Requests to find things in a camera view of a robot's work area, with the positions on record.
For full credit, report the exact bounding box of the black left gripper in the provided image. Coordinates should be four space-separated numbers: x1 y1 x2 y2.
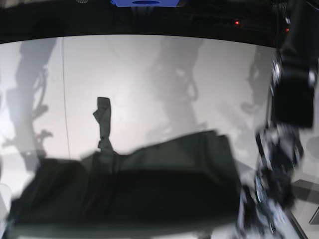
236 171 293 239

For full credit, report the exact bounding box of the dark green t-shirt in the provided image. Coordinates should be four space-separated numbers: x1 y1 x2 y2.
7 97 241 232

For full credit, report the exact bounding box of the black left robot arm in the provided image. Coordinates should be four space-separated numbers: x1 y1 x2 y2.
234 0 319 239

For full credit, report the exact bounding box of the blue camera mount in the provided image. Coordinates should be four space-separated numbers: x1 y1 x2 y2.
110 0 179 7

